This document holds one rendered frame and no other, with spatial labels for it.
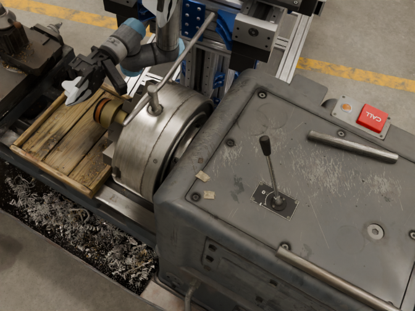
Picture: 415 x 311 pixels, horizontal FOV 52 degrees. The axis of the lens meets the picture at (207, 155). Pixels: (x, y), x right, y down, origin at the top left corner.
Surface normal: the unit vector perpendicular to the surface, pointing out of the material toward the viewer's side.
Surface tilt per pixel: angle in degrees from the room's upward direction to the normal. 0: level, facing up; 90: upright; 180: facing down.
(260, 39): 90
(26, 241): 0
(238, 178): 0
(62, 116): 0
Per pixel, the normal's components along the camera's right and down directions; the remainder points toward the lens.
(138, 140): -0.23, 0.03
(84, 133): 0.07, -0.50
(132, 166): -0.40, 0.40
